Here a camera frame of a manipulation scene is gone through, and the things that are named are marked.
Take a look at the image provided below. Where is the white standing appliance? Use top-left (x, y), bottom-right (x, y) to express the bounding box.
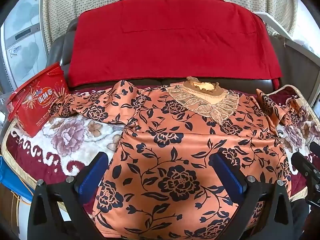
top-left (0, 0), bottom-right (50, 93)

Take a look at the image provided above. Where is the grey crib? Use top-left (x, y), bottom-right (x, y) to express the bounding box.
top-left (274, 34), bottom-right (320, 110)

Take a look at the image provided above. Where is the floral plush blanket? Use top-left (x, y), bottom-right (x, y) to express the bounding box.
top-left (1, 84), bottom-right (317, 230)

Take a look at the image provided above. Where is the white board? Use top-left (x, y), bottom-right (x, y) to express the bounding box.
top-left (254, 11), bottom-right (288, 34)

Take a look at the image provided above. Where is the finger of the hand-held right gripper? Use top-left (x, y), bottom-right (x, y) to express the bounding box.
top-left (309, 141), bottom-right (320, 157)
top-left (291, 151), bottom-right (320, 180)

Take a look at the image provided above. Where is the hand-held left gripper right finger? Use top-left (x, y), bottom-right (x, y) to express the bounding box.
top-left (209, 152), bottom-right (294, 240)

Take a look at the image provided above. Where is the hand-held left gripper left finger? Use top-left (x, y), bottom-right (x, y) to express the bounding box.
top-left (27, 152), bottom-right (109, 240)

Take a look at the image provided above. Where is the orange floral shirt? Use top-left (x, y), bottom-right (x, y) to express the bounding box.
top-left (49, 76), bottom-right (310, 240)

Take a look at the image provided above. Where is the blue cloth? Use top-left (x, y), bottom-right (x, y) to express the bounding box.
top-left (0, 156), bottom-right (33, 196)

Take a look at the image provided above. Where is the red fleece blanket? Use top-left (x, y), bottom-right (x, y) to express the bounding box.
top-left (68, 0), bottom-right (283, 88)

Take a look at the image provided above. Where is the brown leather sofa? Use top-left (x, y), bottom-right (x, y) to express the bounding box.
top-left (47, 17), bottom-right (285, 93)

